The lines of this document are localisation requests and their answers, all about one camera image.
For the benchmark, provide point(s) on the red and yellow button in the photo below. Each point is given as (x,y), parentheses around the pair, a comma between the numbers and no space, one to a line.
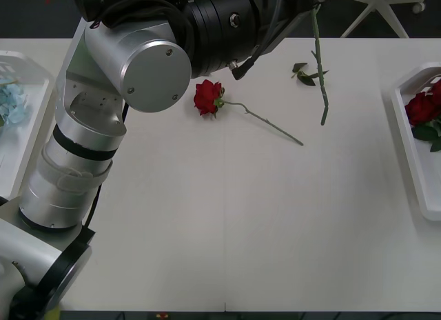
(162,316)

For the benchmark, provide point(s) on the shallow white box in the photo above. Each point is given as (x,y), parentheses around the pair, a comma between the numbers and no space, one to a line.
(413,168)
(31,127)

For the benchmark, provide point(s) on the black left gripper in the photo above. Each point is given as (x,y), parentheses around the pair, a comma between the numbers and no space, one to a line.
(293,2)

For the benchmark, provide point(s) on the white chair base with casters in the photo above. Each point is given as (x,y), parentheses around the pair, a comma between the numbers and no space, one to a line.
(394,23)

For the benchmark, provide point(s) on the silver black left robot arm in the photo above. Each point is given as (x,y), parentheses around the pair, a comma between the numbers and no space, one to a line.
(155,71)

